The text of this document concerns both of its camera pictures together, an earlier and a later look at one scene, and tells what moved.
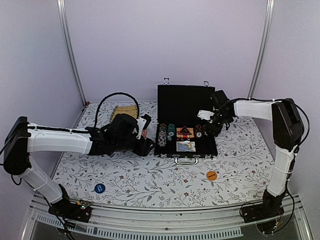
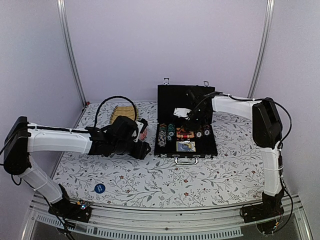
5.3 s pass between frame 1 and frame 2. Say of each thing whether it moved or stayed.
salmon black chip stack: stayed
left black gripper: stayed
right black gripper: moved
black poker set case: stayed
